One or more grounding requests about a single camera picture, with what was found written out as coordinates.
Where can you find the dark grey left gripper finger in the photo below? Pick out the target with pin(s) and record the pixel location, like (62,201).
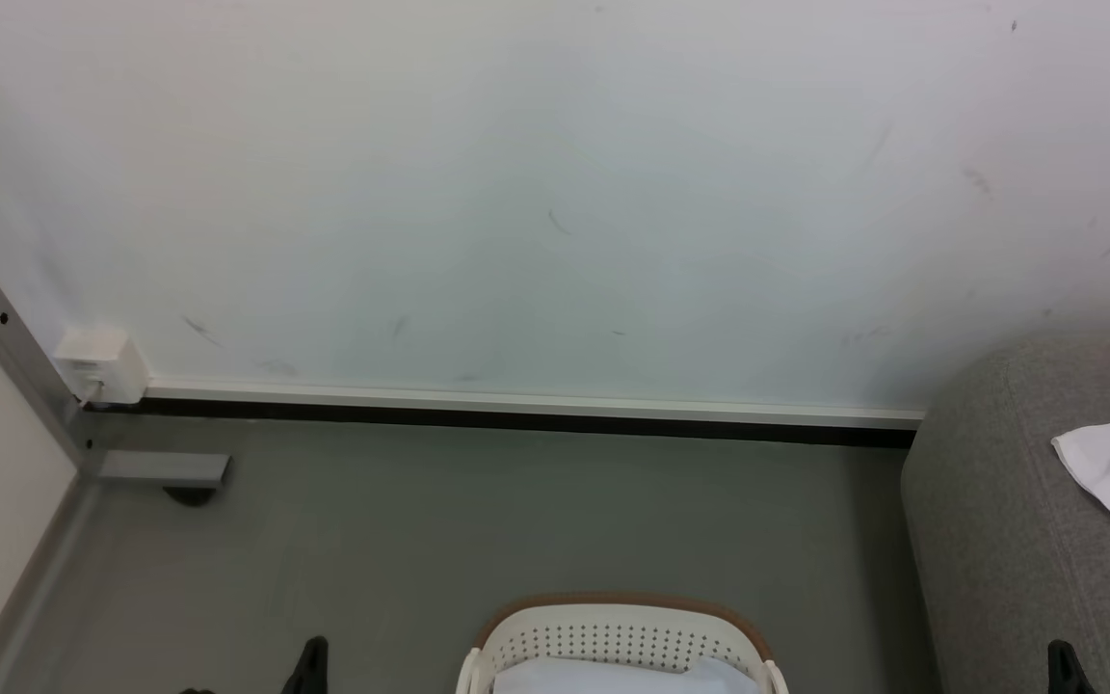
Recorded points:
(309,670)

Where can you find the white wall socket box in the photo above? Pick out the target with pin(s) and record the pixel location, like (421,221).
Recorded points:
(102,366)

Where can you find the white and black baseboard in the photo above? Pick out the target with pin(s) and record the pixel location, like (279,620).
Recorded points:
(536,413)

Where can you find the pale blue garment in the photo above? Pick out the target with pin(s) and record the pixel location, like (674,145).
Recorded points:
(622,678)

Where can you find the black round frame foot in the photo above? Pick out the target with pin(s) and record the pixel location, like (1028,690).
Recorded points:
(191,495)

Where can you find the cream perforated laundry basket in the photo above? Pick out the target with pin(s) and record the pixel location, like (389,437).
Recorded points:
(613,631)

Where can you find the grey metal frame leg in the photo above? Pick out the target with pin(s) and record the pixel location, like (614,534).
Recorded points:
(160,467)

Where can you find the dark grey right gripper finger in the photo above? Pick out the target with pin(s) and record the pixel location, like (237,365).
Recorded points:
(1066,673)

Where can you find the grey fabric sofa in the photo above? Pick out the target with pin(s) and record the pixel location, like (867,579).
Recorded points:
(1008,540)

